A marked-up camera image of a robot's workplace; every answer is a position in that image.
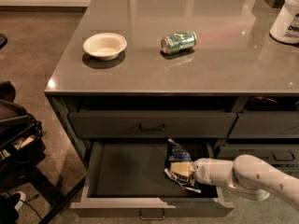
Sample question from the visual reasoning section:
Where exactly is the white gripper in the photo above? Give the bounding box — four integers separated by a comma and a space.
170, 158, 233, 185

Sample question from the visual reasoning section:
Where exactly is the blue chip bag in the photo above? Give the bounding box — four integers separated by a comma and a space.
164, 138, 202, 193

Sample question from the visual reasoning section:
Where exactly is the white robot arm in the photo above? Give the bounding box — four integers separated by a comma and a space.
167, 155, 299, 210

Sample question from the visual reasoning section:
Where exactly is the open middle drawer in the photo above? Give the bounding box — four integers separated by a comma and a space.
71, 139, 235, 220

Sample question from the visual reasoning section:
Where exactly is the right top drawer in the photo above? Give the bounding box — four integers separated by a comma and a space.
229, 111, 299, 139

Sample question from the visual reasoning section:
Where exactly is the right middle drawer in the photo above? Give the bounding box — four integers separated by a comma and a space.
215, 144, 299, 173

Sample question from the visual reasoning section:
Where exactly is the closed top drawer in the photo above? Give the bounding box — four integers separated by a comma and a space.
68, 110, 236, 138

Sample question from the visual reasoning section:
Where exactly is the dark counter cabinet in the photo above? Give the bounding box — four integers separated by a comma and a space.
43, 0, 299, 183

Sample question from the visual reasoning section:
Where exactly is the green soda can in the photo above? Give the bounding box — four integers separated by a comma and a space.
161, 31, 197, 55

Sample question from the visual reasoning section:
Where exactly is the white paper bowl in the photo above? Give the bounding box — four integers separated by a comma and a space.
83, 33, 127, 61

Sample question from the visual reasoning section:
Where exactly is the white plastic canister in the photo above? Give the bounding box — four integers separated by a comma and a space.
270, 0, 299, 44

